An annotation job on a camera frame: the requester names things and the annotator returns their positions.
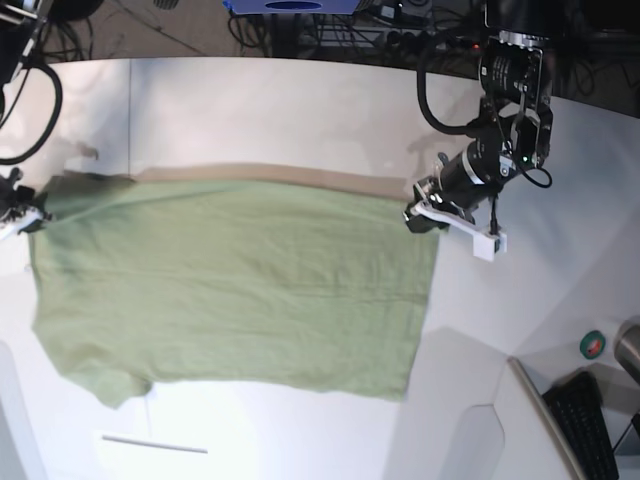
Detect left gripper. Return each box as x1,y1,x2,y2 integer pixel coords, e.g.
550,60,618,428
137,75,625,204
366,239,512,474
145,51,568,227
403,152,493,234

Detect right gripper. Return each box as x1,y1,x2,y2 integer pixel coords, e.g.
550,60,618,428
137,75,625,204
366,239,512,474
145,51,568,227
1,167,50,225

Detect green t-shirt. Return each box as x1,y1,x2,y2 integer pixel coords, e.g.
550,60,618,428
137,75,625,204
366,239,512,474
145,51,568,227
29,175,439,408

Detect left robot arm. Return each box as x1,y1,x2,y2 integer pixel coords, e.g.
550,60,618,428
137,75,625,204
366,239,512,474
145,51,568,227
404,1,563,233

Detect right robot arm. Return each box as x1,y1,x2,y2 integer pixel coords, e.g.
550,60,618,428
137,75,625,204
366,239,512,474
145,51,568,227
1,0,63,230

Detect green tape roll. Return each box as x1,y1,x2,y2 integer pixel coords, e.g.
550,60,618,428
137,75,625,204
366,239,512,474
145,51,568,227
579,330,606,360

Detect black keyboard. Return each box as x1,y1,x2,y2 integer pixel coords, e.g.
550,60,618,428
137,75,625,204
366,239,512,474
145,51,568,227
543,370,619,480

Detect metal cylinder cup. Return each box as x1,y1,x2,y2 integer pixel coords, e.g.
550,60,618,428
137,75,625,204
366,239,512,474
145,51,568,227
614,321,640,384

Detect white label plate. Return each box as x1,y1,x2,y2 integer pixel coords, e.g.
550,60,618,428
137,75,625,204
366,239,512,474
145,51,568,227
100,434,209,455

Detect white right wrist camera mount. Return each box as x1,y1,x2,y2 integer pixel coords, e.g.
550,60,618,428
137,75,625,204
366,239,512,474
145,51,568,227
0,208,44,241

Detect grey table edge rail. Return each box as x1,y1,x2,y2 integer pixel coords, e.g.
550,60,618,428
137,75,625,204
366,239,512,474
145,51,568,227
499,358,585,479

